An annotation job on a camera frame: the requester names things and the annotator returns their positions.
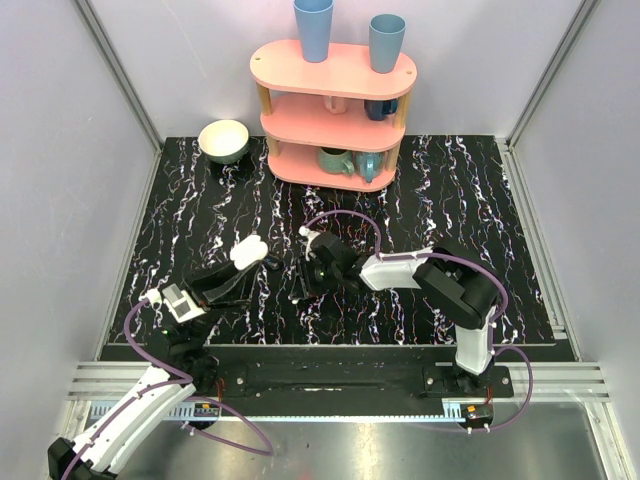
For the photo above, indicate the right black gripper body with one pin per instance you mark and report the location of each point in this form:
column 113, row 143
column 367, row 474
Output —
column 319, row 277

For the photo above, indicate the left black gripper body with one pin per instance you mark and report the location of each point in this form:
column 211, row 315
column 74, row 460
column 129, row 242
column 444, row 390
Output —
column 211, row 288

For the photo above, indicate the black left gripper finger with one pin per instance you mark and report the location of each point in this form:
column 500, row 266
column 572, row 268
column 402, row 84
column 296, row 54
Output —
column 236, row 277
column 241, row 294

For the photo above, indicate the white oval charging case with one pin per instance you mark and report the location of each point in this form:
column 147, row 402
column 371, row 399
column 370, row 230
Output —
column 250, row 250

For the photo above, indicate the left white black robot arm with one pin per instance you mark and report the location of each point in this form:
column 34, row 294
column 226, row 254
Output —
column 180, row 369

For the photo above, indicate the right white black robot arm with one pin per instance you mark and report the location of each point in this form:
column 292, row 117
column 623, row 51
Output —
column 464, row 290

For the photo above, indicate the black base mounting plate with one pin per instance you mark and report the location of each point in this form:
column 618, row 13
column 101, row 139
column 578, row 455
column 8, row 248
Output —
column 429, row 371

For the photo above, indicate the green speckled ceramic mug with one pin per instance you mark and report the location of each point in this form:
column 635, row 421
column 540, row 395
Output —
column 335, row 161

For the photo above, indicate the blue butterfly ceramic mug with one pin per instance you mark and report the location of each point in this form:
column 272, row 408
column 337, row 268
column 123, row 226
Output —
column 368, row 165

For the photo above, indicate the green white ceramic bowl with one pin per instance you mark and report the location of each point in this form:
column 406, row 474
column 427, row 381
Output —
column 224, row 141

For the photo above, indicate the pink three-tier wooden shelf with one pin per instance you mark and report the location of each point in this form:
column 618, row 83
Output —
column 297, row 124

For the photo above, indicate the pink ceramic mug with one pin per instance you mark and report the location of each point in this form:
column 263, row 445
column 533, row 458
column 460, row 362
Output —
column 335, row 105

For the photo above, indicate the dark blue ceramic mug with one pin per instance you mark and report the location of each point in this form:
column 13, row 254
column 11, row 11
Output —
column 378, row 110

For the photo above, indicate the grey blue tall cup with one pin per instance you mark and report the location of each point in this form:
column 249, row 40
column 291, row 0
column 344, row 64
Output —
column 386, row 35

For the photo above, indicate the light blue tall cup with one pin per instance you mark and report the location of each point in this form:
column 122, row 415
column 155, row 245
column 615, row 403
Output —
column 313, row 20

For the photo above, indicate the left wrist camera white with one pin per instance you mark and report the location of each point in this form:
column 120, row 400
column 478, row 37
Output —
column 179, row 302

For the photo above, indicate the aluminium frame rail front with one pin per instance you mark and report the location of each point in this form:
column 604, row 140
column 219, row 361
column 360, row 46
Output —
column 443, row 412

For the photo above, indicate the right aluminium corner post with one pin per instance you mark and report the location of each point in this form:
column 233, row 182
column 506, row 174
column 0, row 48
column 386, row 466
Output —
column 568, row 41

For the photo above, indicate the aluminium corner post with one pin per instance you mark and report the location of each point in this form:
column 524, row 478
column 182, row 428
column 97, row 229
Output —
column 104, row 45
column 568, row 41

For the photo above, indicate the left aluminium corner post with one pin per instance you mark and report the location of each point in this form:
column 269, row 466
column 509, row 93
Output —
column 104, row 45

